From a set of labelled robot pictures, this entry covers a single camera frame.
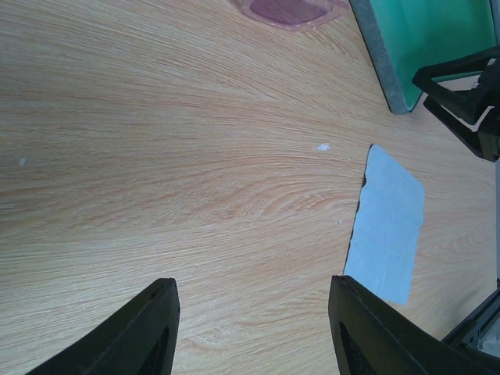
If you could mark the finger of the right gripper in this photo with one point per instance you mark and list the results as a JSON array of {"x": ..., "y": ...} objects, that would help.
[
  {"x": 472, "y": 102},
  {"x": 483, "y": 143}
]

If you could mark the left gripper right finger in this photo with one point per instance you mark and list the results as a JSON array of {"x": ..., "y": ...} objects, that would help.
[{"x": 370, "y": 337}]

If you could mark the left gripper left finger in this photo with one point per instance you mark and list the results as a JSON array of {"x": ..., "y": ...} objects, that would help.
[{"x": 139, "y": 338}]

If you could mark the grey glasses case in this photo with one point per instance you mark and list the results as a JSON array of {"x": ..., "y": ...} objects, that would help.
[{"x": 403, "y": 36}]

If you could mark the light blue cleaning cloth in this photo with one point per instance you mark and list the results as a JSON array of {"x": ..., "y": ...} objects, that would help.
[{"x": 382, "y": 250}]

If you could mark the pink sunglasses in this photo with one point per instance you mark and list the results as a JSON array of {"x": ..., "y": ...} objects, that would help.
[{"x": 293, "y": 15}]

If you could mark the black aluminium frame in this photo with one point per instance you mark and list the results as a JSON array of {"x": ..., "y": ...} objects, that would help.
[{"x": 476, "y": 325}]

